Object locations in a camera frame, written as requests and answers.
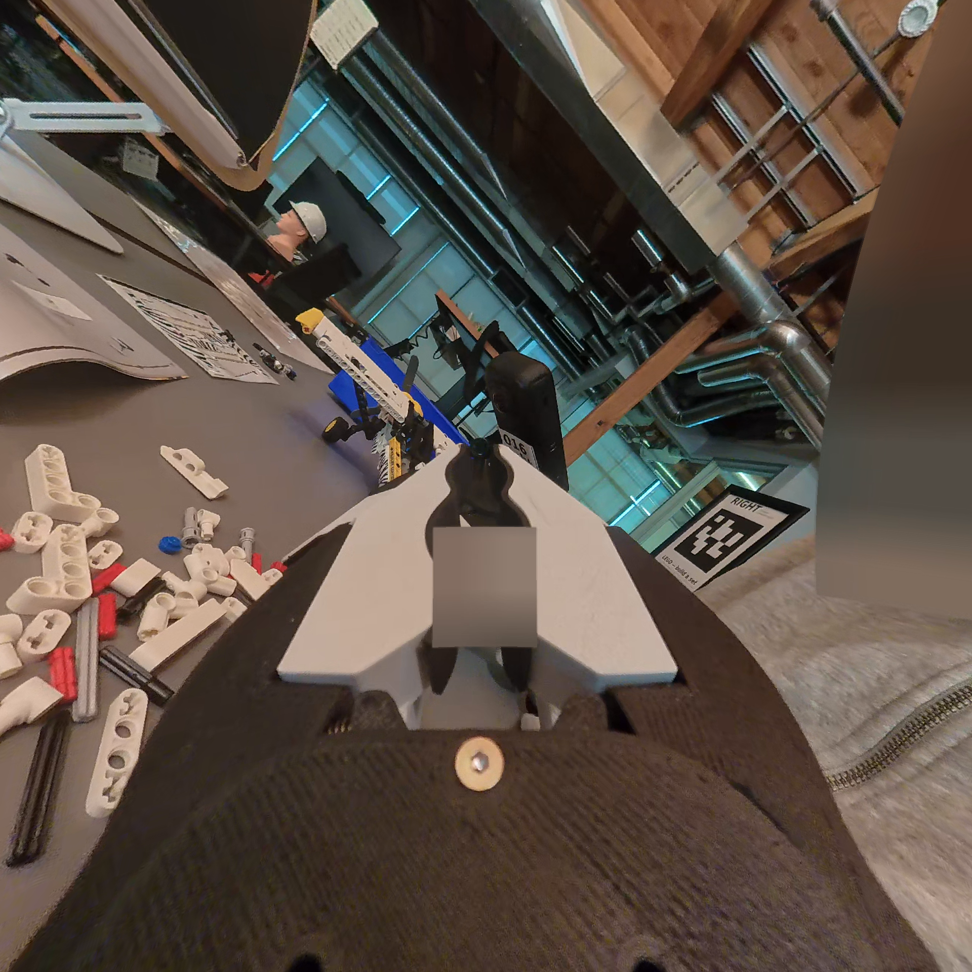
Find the wooden ceiling beam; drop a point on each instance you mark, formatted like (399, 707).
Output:
(645, 380)

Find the white yellow lego plane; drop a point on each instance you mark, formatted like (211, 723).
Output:
(364, 364)

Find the black framed marker sign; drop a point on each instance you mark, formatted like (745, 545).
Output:
(729, 539)

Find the black screen with sticker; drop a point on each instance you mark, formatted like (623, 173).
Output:
(357, 228)

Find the small dark lego assembly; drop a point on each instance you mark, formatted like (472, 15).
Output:
(275, 361)

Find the open instruction booklet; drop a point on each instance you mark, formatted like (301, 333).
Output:
(68, 319)

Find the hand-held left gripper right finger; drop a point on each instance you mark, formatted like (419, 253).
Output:
(600, 607)

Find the pile of loose lego pieces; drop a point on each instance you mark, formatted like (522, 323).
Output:
(76, 569)

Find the silver metal pipes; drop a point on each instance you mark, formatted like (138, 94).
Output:
(774, 342)

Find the white lego panel piece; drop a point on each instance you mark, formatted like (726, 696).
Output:
(194, 471)

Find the white desk lamp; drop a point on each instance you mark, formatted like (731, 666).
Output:
(212, 68)

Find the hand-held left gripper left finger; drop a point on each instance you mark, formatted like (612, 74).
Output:
(364, 600)

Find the blue plastic bin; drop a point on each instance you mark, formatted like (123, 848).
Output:
(380, 368)

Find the person's grey hoodie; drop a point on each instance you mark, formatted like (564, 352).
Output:
(850, 721)

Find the zebra striped sticker sheet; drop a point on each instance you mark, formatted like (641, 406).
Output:
(190, 334)

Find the white paper sheet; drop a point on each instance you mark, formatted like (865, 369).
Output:
(250, 304)

